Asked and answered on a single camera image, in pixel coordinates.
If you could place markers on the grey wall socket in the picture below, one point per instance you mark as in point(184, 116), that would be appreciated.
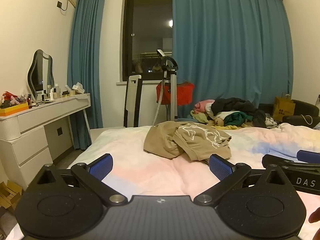
point(59, 4)

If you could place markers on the narrow blue curtain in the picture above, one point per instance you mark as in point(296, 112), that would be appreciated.
point(85, 55)

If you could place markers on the wide blue curtain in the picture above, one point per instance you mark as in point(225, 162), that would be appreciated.
point(225, 42)

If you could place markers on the black garment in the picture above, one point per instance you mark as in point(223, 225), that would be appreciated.
point(232, 103)

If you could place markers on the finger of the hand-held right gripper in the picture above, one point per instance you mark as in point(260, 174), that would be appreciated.
point(310, 156)
point(277, 160)

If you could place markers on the green garment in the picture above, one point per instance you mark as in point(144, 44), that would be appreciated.
point(237, 118)

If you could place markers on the wavy vanity mirror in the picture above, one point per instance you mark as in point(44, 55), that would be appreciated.
point(37, 72)

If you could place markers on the white tissue box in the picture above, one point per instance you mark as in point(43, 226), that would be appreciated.
point(79, 89)

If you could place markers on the tan printed t-shirt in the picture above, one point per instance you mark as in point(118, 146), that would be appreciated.
point(165, 140)

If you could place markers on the yellow paper bag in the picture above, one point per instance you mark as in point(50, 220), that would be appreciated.
point(282, 110)

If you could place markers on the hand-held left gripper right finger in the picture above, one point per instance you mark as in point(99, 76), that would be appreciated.
point(220, 166)

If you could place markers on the pastel blanket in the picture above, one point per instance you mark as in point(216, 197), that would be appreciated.
point(140, 155)

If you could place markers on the pink garment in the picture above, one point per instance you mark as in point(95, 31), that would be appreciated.
point(201, 105)

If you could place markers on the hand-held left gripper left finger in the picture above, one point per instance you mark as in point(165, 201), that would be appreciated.
point(101, 166)

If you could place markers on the cardboard boxes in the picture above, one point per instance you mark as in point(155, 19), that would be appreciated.
point(10, 195)

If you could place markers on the white vanity desk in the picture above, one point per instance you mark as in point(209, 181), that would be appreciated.
point(32, 152)

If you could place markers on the white folded board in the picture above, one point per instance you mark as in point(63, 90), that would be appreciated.
point(131, 97)

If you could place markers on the dark window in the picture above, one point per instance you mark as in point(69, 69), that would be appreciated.
point(150, 30)

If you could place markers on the red garment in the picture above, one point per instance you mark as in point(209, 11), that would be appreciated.
point(183, 93)

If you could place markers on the yellow garment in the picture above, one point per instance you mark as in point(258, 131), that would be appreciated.
point(197, 117)

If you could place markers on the row of cosmetic bottles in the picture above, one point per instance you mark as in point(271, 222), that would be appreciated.
point(51, 93)

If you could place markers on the orange tray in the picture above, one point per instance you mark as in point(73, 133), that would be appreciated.
point(15, 110)

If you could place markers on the black wall socket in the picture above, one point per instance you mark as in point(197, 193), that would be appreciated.
point(59, 131)

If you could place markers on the garment steamer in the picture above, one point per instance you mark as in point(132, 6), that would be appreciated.
point(172, 92)

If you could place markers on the person's right hand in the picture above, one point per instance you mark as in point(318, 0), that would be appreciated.
point(315, 216)

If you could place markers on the patterned grey cloth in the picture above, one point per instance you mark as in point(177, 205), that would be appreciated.
point(270, 121)

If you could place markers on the black sofa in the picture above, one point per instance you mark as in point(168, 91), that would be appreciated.
point(303, 107)

